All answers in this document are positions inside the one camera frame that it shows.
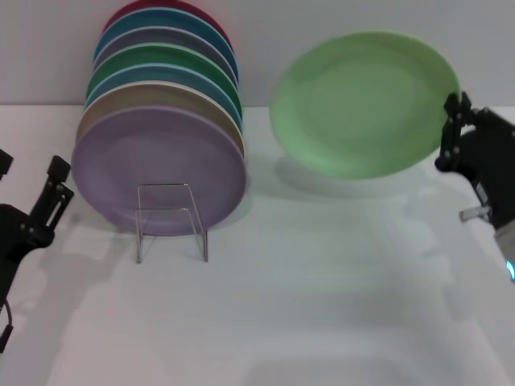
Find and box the clear plate rack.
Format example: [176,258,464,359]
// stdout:
[134,183,210,265]

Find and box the grey purple plate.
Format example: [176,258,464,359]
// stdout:
[95,26,238,81]

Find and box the lavender plate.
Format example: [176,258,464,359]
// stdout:
[71,105,249,237]

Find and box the tan beige plate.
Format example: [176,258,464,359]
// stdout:
[76,80,246,162]

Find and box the light green plate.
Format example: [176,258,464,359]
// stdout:
[268,30,462,180]

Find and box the black cable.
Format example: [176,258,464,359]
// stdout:
[0,297,15,355]

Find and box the dark green plate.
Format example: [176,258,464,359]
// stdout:
[84,42,244,117]

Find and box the silver cable plug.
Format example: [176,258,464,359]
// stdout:
[459,207,490,221]

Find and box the dark teal plate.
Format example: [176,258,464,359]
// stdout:
[93,6,241,85]

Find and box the light blue plate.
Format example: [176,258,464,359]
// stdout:
[83,63,245,129]

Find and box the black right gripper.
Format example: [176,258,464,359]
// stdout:
[434,91,515,230]

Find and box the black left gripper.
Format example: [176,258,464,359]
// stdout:
[0,149,76,301]

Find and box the red plate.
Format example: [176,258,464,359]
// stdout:
[101,0,234,51]

